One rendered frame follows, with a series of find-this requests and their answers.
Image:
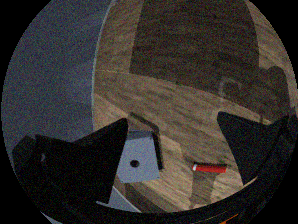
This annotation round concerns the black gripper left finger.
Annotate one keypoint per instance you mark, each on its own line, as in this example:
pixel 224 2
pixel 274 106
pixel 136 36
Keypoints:
pixel 94 159

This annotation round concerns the red peg with white band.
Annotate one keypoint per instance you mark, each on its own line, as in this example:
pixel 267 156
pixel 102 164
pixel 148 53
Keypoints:
pixel 206 168

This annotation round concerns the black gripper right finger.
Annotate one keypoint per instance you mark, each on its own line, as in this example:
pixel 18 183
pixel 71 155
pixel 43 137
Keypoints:
pixel 249 141

